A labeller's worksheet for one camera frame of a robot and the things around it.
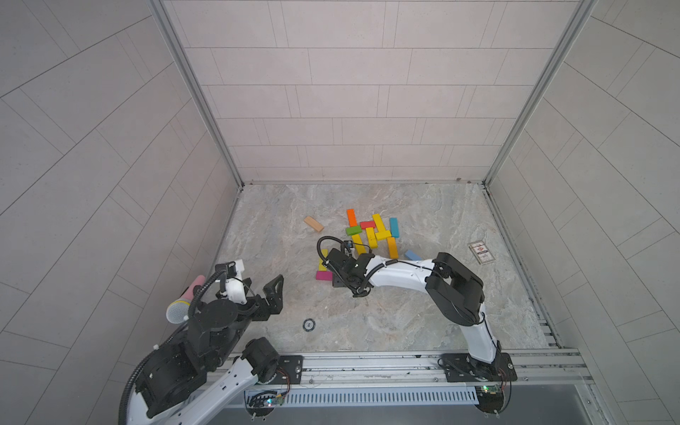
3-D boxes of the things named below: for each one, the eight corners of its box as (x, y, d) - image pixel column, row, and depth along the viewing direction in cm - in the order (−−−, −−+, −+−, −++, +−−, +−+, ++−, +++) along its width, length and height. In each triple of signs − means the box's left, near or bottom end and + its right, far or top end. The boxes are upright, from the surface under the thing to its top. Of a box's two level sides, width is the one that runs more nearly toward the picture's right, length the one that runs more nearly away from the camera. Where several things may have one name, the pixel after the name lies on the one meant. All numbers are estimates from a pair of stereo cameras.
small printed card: (479, 265, 94) (482, 262, 92) (467, 245, 99) (469, 242, 97) (493, 261, 95) (495, 258, 93) (480, 242, 100) (482, 239, 98)
